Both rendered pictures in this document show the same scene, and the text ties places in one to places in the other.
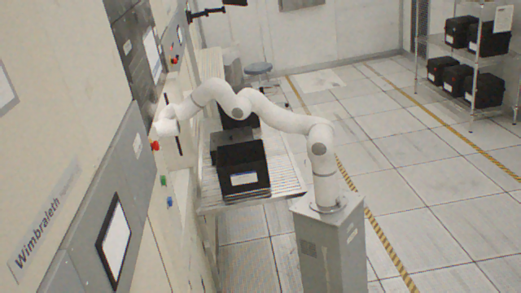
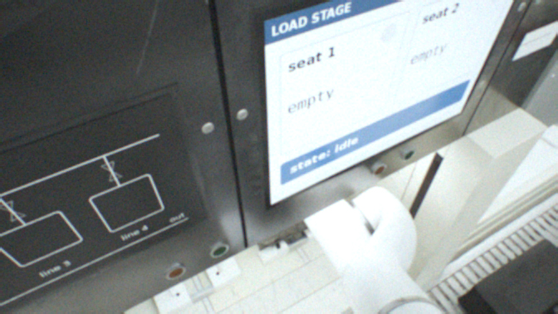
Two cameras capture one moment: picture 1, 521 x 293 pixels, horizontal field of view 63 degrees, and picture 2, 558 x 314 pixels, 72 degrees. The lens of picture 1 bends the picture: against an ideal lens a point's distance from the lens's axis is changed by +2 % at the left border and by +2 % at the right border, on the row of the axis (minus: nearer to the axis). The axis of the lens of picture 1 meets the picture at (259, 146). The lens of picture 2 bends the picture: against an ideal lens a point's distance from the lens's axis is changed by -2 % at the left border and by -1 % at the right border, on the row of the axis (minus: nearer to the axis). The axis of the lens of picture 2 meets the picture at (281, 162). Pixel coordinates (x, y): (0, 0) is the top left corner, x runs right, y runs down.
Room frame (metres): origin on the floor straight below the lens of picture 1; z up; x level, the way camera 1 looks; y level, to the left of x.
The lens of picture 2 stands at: (1.68, 0.20, 1.81)
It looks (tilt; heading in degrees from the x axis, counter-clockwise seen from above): 50 degrees down; 62
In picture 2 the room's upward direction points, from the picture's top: straight up
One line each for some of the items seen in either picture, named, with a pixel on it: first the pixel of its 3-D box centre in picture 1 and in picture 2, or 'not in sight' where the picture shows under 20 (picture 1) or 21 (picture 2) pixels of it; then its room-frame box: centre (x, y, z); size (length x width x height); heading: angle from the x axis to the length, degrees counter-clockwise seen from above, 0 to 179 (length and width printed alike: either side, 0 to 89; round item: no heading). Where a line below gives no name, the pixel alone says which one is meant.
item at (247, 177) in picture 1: (242, 166); not in sight; (2.06, 0.11, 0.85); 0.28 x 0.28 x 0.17; 0
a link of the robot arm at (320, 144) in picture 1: (321, 151); not in sight; (1.68, -0.28, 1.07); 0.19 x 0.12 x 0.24; 163
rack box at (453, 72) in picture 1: (459, 80); not in sight; (4.09, -2.19, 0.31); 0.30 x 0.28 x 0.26; 2
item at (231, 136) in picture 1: (232, 142); (550, 312); (2.44, 0.17, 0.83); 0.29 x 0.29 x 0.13; 1
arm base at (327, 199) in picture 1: (326, 186); not in sight; (1.71, -0.29, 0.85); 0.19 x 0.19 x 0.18
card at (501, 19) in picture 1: (503, 16); not in sight; (3.51, -2.21, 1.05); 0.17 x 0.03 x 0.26; 92
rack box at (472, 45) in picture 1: (488, 38); not in sight; (3.75, -2.24, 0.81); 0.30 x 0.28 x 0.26; 0
